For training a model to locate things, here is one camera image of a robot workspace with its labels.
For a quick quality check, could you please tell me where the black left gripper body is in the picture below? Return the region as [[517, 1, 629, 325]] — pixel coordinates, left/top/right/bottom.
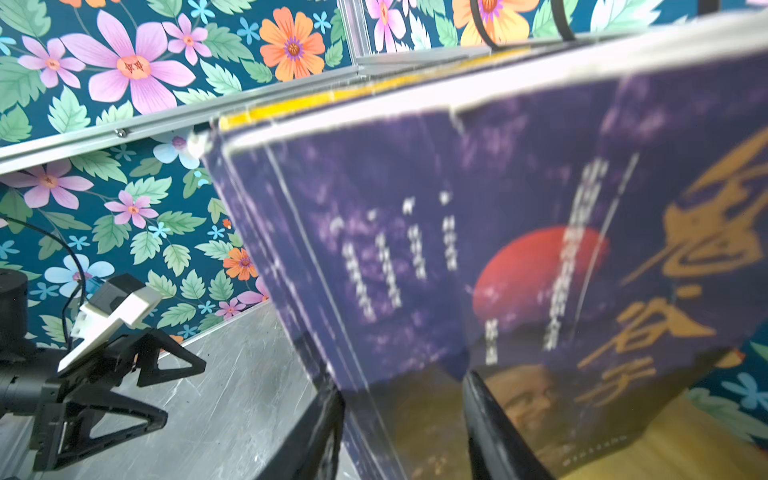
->
[[30, 336, 144, 471]]

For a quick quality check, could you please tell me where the purple book underneath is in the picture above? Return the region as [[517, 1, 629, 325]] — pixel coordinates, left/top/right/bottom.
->
[[206, 52, 767, 479]]

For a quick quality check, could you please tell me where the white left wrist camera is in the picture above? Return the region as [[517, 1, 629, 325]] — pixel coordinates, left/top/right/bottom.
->
[[57, 274, 162, 374]]

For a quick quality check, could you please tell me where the yellow cartoon book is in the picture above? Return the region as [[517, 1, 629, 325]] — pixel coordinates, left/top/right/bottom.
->
[[214, 45, 532, 133]]

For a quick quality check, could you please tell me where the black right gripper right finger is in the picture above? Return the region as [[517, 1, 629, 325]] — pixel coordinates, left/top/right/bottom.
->
[[462, 371, 554, 480]]

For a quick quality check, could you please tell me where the wooden white frame shelf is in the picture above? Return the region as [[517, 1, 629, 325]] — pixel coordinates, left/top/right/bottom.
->
[[567, 388, 767, 479]]

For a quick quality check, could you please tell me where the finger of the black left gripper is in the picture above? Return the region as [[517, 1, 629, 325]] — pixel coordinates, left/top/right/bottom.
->
[[59, 384, 168, 462], [131, 328, 208, 388]]

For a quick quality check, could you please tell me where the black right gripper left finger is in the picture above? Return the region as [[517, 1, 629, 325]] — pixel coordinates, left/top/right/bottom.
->
[[256, 383, 344, 480]]

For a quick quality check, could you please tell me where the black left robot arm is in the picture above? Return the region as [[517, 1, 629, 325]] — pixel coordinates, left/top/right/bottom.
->
[[1, 269, 207, 472]]

